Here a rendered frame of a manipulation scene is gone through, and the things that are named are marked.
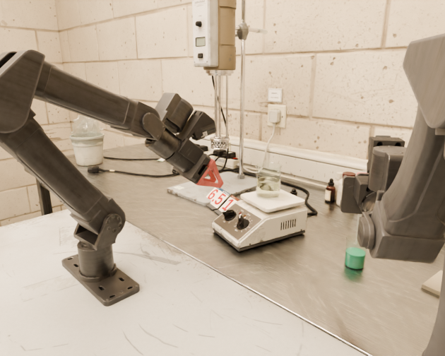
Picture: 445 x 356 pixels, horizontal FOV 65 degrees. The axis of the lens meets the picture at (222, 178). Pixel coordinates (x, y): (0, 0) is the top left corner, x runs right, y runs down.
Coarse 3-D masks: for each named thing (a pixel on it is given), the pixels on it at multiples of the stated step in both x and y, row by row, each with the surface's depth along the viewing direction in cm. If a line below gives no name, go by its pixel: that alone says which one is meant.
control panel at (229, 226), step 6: (234, 204) 88; (234, 210) 86; (240, 210) 85; (246, 210) 84; (222, 216) 86; (246, 216) 82; (252, 216) 81; (216, 222) 85; (222, 222) 84; (228, 222) 83; (234, 222) 82; (252, 222) 79; (258, 222) 78; (222, 228) 83; (228, 228) 82; (234, 228) 81; (246, 228) 79; (234, 234) 79; (240, 234) 78
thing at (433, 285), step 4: (440, 272) 68; (432, 276) 67; (436, 276) 67; (440, 276) 67; (428, 280) 66; (432, 280) 66; (436, 280) 66; (440, 280) 66; (424, 284) 65; (428, 284) 65; (432, 284) 65; (436, 284) 65; (440, 284) 65; (424, 288) 64; (428, 288) 64; (432, 288) 63; (436, 288) 63; (440, 288) 63; (436, 292) 63
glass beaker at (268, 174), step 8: (256, 168) 84; (264, 168) 82; (272, 168) 82; (280, 168) 84; (256, 176) 85; (264, 176) 83; (272, 176) 83; (280, 176) 85; (256, 184) 86; (264, 184) 84; (272, 184) 83; (256, 192) 86; (264, 192) 84; (272, 192) 84
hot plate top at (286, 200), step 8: (280, 192) 90; (248, 200) 85; (256, 200) 84; (264, 200) 84; (272, 200) 84; (280, 200) 84; (288, 200) 84; (296, 200) 84; (264, 208) 79; (272, 208) 79; (280, 208) 80
